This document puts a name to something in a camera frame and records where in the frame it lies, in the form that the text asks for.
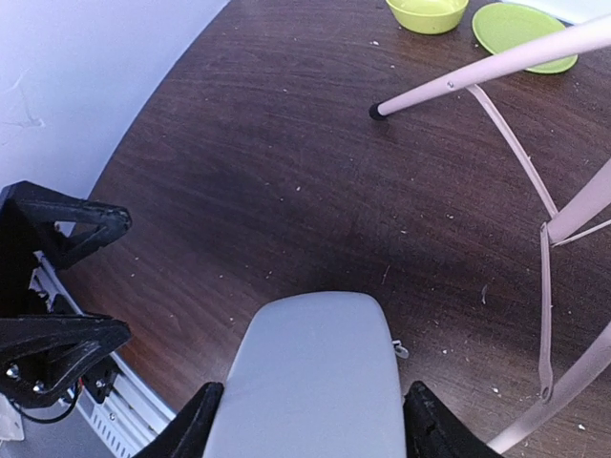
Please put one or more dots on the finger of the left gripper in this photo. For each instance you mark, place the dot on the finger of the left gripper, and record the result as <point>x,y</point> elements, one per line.
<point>42,356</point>
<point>67,229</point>

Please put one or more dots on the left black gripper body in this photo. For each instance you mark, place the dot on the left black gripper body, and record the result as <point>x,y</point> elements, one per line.
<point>21,236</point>

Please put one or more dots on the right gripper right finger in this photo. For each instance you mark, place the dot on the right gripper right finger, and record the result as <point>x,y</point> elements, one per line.
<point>433,431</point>

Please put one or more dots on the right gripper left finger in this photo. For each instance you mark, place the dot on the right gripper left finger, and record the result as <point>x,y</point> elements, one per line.
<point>187,434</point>

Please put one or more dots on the white metronome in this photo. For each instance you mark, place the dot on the white metronome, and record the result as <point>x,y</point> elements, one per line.
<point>315,376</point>

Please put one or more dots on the pink music stand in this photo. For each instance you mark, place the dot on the pink music stand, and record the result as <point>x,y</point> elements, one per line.
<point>463,245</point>

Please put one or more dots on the small lime green bowl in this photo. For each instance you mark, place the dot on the small lime green bowl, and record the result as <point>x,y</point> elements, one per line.
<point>429,17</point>

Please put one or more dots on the green plate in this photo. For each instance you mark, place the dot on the green plate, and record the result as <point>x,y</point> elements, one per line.
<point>499,27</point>

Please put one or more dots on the aluminium front rail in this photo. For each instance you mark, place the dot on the aluminium front rail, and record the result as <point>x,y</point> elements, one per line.
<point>129,419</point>

